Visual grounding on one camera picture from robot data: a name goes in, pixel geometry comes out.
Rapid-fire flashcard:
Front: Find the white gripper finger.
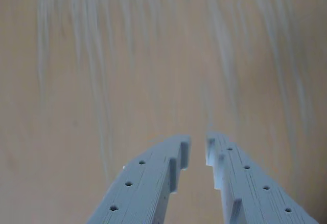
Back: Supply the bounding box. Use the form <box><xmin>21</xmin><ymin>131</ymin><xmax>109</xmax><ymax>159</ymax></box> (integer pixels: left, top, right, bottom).
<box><xmin>86</xmin><ymin>134</ymin><xmax>192</xmax><ymax>224</ymax></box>
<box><xmin>205</xmin><ymin>131</ymin><xmax>320</xmax><ymax>224</ymax></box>

